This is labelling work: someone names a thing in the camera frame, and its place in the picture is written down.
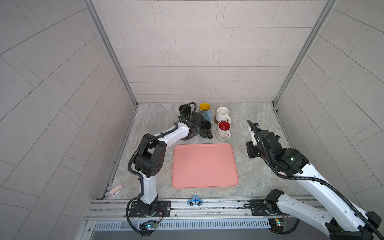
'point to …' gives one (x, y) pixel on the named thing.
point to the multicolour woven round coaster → (222, 138)
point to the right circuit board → (277, 224)
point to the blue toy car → (195, 200)
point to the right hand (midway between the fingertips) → (246, 144)
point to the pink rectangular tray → (204, 165)
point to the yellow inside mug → (205, 110)
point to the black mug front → (205, 130)
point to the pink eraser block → (116, 189)
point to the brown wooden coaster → (215, 120)
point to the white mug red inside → (223, 128)
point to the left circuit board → (151, 226)
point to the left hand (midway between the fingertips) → (194, 130)
